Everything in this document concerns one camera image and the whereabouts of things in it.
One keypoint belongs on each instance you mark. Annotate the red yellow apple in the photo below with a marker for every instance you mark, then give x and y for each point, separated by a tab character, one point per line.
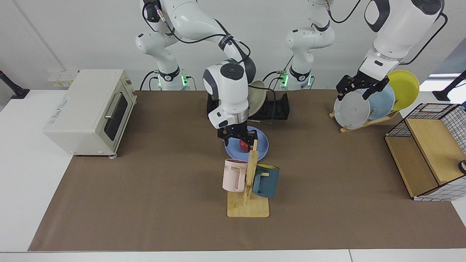
243	145

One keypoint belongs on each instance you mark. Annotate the light blue plate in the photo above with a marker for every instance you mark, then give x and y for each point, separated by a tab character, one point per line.
382	102

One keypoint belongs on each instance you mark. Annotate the grey white plate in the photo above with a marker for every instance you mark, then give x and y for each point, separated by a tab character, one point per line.
351	111

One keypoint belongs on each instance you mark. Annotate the wooden plate rack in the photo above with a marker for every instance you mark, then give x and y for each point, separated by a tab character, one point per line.
367	123

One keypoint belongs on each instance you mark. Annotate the yellow plate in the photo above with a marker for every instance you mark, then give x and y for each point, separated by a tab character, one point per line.
404	89

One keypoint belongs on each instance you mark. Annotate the beige plate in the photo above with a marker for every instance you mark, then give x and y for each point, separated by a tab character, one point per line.
257	96

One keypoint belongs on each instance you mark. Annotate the black dish rack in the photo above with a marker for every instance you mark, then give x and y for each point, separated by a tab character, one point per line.
280	109

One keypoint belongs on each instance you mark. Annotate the pink cup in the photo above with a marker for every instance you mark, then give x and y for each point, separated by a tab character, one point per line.
233	178

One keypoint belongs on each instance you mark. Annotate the dark blue cup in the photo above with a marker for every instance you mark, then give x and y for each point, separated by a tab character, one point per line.
267	182

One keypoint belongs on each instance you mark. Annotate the wooden cup stand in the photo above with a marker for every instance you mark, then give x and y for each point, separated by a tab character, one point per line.
247	208

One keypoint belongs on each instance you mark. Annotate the black stand foot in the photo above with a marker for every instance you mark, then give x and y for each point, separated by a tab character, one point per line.
16	92
442	95

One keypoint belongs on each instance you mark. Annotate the brown table cloth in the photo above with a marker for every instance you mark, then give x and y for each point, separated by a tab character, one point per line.
327	182

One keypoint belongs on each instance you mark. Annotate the dark round item in basket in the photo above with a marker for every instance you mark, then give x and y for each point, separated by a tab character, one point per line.
463	166

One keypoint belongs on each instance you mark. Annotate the pale toaster oven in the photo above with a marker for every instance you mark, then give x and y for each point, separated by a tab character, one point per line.
80	116

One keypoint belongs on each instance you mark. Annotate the white wall socket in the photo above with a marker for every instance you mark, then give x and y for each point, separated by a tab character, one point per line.
58	78

